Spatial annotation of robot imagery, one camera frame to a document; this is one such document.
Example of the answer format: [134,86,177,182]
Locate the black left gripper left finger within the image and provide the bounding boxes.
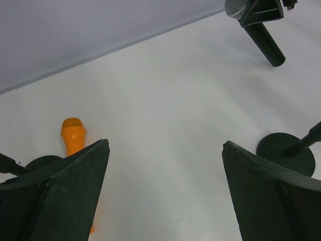
[1,139,110,240]

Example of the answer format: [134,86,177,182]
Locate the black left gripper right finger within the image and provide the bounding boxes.
[222,141,320,240]

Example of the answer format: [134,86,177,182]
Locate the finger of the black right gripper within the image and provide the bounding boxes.
[240,0,284,27]

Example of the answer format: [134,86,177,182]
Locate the black microphone silver grille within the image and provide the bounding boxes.
[224,1,285,67]

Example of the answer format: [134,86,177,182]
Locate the black microphone stand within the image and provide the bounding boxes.
[1,154,62,176]
[256,123,320,177]

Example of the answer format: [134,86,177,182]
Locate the orange microphone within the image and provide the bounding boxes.
[60,117,97,234]

